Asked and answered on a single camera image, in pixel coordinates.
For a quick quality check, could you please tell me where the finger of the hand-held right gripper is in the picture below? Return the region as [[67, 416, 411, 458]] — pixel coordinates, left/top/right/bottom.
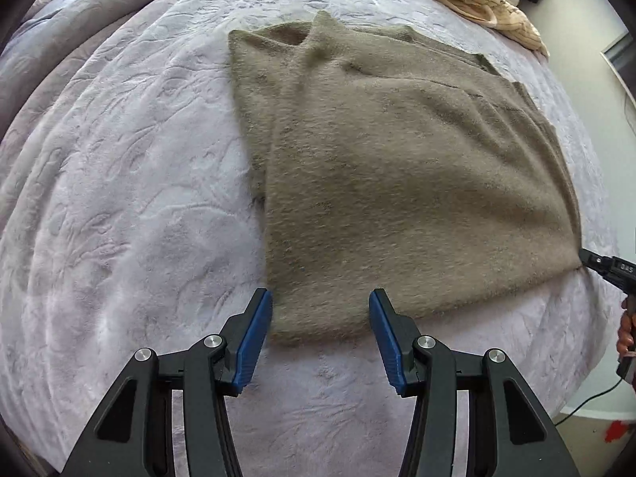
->
[[578, 248, 615, 280]]

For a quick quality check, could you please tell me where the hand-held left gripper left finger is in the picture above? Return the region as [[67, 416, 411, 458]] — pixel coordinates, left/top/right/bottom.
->
[[60, 288, 274, 477]]

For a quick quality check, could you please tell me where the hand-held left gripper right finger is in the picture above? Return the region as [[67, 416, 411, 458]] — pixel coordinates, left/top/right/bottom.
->
[[368, 288, 582, 477]]

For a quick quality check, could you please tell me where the olive knit sweater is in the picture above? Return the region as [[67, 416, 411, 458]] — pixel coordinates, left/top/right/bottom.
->
[[227, 10, 583, 349]]

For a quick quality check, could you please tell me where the person's right hand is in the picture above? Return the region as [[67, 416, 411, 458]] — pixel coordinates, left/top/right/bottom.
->
[[615, 298, 636, 359]]

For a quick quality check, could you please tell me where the lavender embossed bed blanket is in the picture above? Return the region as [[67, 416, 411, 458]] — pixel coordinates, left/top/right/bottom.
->
[[0, 0, 619, 477]]

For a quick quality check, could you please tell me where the black cable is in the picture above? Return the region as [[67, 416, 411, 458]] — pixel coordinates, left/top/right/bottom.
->
[[554, 375, 623, 427]]

